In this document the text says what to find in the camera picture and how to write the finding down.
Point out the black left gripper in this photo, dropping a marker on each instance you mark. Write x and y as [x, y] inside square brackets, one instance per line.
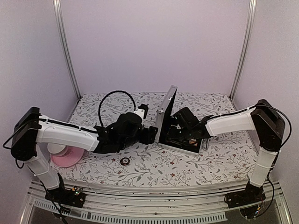
[150, 136]

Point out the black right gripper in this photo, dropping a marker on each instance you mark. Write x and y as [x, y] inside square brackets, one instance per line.
[172, 133]

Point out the aluminium poker case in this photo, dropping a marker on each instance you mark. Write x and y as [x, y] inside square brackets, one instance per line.
[163, 123]

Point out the single red poker chip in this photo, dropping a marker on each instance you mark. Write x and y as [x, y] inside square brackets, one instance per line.
[125, 161]

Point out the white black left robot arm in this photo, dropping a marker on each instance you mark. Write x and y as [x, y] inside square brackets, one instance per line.
[34, 128]

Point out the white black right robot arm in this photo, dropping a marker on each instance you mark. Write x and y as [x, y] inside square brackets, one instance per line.
[267, 121]

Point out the floral patterned table mat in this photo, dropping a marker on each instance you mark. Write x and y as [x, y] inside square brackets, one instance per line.
[229, 157]

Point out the pink plate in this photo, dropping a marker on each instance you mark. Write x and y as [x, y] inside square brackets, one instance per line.
[71, 156]

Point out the white bowl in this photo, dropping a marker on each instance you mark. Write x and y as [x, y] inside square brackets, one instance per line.
[56, 149]

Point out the aluminium front rail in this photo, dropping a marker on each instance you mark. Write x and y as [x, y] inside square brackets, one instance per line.
[109, 204]

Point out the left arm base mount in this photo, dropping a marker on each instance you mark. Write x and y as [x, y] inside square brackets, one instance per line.
[74, 197]

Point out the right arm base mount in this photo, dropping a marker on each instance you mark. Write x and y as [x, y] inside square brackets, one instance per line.
[252, 193]

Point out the right aluminium frame post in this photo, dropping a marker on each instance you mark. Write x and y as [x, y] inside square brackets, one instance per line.
[245, 45]

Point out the aluminium frame post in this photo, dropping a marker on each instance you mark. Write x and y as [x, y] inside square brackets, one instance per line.
[65, 48]
[245, 45]

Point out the left aluminium frame post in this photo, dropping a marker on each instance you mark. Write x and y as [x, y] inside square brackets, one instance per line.
[65, 48]

